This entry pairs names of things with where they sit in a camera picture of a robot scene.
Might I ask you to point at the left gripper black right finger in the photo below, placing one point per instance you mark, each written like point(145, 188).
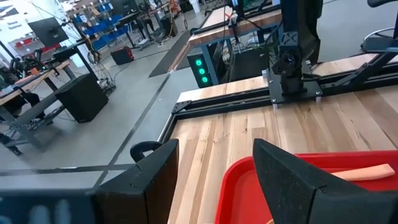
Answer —
point(292, 186)

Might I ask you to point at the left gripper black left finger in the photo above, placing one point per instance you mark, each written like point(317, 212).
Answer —
point(149, 186)

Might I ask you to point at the red plastic tray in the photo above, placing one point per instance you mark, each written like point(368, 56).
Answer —
point(239, 193)

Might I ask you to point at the large black box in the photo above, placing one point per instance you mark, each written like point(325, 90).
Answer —
point(81, 97)

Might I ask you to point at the black computer with green lights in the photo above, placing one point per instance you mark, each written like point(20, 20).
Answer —
point(202, 70)

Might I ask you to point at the dark floor mat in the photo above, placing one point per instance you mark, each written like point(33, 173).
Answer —
point(171, 56)

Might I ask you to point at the red and black case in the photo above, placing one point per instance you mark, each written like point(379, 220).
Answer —
point(122, 55)

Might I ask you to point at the wooden desk with metal legs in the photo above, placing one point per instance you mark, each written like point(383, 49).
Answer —
point(34, 84)

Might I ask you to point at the blue storage bin shelf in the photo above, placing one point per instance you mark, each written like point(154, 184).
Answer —
point(102, 28)

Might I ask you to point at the wooden workbench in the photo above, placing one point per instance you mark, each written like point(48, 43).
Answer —
point(236, 26)

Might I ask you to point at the black office chair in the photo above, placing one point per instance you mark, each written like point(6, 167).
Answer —
point(381, 40)

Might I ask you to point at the black monitor on stand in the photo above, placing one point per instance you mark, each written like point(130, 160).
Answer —
point(48, 31)

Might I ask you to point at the black aluminium table rail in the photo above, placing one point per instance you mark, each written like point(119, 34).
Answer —
point(224, 104)

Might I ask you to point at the black camera on bracket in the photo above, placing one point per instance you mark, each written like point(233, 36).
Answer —
point(290, 77)

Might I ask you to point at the black diagonal frame brace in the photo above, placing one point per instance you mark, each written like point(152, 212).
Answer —
point(367, 70)

